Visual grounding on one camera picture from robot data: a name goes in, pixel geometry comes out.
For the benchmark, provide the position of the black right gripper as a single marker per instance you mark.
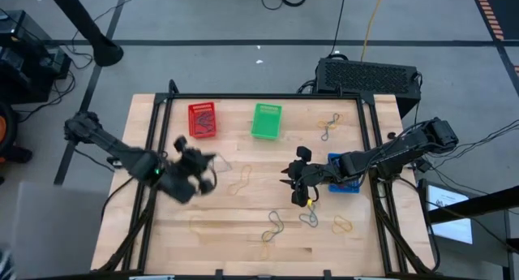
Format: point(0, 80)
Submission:
point(316, 175)

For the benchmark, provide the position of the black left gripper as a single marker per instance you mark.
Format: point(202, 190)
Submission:
point(182, 178)

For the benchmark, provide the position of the teal rubber band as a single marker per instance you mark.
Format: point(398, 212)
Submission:
point(312, 221)
point(227, 163)
point(208, 119)
point(198, 121)
point(271, 215)

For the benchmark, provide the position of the yellow rubber band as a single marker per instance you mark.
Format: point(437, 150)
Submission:
point(336, 231)
point(265, 251)
point(322, 123)
point(250, 172)
point(194, 231)

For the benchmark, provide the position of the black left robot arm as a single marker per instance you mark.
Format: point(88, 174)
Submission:
point(113, 148)

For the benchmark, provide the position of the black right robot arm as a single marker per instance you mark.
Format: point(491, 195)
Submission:
point(389, 150)

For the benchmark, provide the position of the rubber bands near top right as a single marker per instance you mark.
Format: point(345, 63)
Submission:
point(324, 136)

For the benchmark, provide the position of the red plastic basket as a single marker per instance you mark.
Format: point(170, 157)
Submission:
point(190, 126)

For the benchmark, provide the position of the blue plastic basket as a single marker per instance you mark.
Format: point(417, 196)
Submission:
point(344, 189)

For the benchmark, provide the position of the green plastic basket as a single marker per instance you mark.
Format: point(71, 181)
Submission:
point(265, 123)

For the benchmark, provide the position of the black perforated computer case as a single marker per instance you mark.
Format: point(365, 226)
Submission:
point(365, 79)

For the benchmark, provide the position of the black pole stand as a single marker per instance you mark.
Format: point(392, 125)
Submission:
point(107, 52)

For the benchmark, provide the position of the black beam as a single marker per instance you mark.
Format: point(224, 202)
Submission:
point(474, 203)

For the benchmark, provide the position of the orange and black machine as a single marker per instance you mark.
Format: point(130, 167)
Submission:
point(6, 130)

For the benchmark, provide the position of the black equipment cart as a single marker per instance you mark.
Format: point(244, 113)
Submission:
point(28, 57)

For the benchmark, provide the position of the black orange-striped floor mat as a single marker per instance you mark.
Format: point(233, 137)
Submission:
point(503, 8)

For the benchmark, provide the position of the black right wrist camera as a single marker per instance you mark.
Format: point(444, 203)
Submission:
point(304, 153)

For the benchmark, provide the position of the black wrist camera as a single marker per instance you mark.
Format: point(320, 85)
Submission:
point(304, 153)
point(181, 144)

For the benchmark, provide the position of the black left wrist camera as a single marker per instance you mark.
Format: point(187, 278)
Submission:
point(181, 144)

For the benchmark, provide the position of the black metal table frame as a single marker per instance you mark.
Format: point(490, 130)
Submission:
point(263, 96)

